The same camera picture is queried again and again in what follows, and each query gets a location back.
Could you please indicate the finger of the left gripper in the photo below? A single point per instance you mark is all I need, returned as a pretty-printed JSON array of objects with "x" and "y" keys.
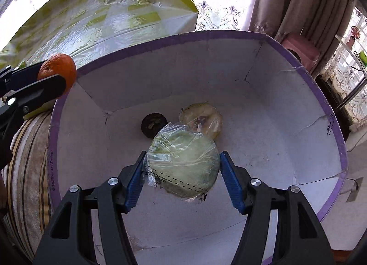
[
  {"x": 27, "y": 100},
  {"x": 13, "y": 79}
]

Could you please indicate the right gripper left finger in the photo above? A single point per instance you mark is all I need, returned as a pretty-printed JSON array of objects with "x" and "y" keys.
[{"x": 68, "y": 238}]

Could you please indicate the green fruit half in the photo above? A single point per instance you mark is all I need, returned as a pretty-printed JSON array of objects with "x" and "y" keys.
[{"x": 182, "y": 162}]

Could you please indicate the green checkered plastic tablecloth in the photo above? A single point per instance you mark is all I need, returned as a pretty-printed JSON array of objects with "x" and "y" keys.
[{"x": 89, "y": 29}]

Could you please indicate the purple white cardboard box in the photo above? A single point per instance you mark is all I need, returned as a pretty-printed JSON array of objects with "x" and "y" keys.
[{"x": 184, "y": 99}]

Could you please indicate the dark dried fruit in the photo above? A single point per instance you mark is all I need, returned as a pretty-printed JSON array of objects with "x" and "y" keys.
[{"x": 152, "y": 124}]

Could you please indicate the pink plastic stool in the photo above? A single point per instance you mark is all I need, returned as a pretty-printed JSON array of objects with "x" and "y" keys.
[{"x": 302, "y": 49}]

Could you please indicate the white side table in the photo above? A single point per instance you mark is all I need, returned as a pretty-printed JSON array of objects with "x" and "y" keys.
[{"x": 349, "y": 74}]

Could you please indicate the pale fruit half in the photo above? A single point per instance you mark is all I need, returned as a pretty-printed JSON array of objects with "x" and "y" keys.
[{"x": 203, "y": 118}]

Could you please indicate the small orange tangerine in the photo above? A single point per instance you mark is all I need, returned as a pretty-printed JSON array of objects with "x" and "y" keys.
[{"x": 59, "y": 64}]

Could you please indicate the green cup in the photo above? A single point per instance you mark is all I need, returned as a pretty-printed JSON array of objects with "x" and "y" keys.
[{"x": 363, "y": 57}]

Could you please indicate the beige curtain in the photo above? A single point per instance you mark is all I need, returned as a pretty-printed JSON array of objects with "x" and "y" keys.
[{"x": 319, "y": 21}]

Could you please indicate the striped towel cushion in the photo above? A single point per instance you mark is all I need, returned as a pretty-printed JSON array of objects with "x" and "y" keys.
[{"x": 27, "y": 187}]

